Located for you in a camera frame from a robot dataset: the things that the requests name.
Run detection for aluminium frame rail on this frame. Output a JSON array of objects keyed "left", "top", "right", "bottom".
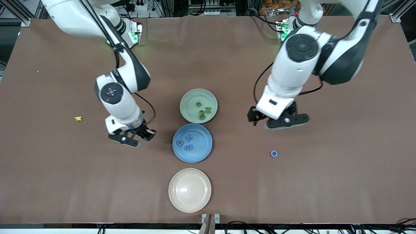
[
  {"left": 0, "top": 0, "right": 32, "bottom": 27},
  {"left": 390, "top": 0, "right": 416, "bottom": 23}
]

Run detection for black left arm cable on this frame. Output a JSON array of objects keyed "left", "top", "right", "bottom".
[{"left": 253, "top": 0, "right": 382, "bottom": 109}]

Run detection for blue plate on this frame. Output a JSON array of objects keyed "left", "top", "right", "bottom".
[{"left": 172, "top": 123, "right": 213, "bottom": 163}]

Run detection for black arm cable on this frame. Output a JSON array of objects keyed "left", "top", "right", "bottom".
[
  {"left": 253, "top": 0, "right": 382, "bottom": 109},
  {"left": 80, "top": 0, "right": 156, "bottom": 126}
]

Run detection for orange plastic bag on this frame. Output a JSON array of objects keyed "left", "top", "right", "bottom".
[{"left": 259, "top": 0, "right": 300, "bottom": 17}]

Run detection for pale green plate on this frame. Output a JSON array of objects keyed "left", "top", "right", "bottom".
[{"left": 180, "top": 88, "right": 218, "bottom": 124}]

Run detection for grey metal mounting bracket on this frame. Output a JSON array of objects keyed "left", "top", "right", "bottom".
[{"left": 199, "top": 213, "right": 220, "bottom": 234}]

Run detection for black cable bundle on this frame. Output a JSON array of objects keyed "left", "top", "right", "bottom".
[{"left": 224, "top": 218, "right": 416, "bottom": 234}]

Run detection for beige plate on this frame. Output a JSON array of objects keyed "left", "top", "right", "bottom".
[{"left": 168, "top": 168, "right": 212, "bottom": 213}]

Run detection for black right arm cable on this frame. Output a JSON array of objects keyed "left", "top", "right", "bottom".
[{"left": 80, "top": 0, "right": 156, "bottom": 126}]

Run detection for white power strip black plugs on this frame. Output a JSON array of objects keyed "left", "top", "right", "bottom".
[{"left": 125, "top": 2, "right": 149, "bottom": 12}]

